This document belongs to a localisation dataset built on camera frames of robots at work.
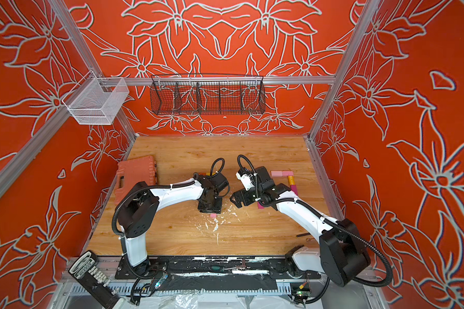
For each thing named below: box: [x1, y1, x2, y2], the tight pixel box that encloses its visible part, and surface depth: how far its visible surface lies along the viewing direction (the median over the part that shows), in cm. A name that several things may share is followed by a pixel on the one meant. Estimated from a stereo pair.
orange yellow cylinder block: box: [287, 175, 296, 187], surface depth 100 cm
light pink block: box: [281, 171, 294, 178], surface depth 102 cm
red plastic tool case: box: [114, 155, 158, 205], surface depth 100 cm
